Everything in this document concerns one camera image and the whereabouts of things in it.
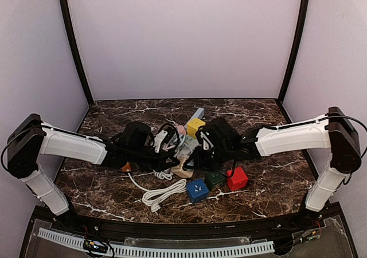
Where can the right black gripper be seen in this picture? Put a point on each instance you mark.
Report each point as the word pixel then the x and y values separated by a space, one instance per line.
pixel 201 155

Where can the dark green cube socket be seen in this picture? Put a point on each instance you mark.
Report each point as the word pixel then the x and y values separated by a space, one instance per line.
pixel 213 179

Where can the right black frame post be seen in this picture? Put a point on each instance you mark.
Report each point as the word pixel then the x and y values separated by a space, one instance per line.
pixel 294 50

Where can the beige cube socket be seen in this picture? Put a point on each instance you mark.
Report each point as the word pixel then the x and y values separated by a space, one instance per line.
pixel 180 172

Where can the white power strip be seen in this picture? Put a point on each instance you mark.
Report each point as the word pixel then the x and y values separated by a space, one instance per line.
pixel 189 145

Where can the grey blue power strip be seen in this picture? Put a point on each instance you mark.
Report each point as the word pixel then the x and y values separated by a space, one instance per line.
pixel 199 114

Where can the white slotted cable duct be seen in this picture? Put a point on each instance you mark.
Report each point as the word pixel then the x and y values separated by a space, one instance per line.
pixel 118 250

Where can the blue cube socket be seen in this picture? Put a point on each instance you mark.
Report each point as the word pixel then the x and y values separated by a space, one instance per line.
pixel 197 190

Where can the left black frame post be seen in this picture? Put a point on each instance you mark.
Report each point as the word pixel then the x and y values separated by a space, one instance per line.
pixel 66 14

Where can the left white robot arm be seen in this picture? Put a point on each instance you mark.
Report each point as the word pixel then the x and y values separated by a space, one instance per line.
pixel 35 142

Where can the pink plug adapter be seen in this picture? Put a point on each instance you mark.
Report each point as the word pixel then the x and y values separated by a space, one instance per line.
pixel 181 130

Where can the yellow cube socket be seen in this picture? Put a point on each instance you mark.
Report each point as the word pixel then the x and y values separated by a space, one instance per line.
pixel 193 126

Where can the red cube socket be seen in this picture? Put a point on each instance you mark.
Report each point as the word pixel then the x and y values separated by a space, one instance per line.
pixel 238 180

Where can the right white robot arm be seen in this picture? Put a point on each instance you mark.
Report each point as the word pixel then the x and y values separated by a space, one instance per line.
pixel 331 140

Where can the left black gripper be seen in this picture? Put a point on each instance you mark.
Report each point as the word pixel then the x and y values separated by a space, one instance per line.
pixel 160 160

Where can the small circuit board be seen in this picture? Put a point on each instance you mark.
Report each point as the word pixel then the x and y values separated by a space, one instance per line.
pixel 95 246

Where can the orange power strip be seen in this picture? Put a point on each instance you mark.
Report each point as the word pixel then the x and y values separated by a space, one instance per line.
pixel 126 168

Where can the black frame post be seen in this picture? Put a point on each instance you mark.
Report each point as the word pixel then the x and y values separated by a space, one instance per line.
pixel 294 50
pixel 66 14

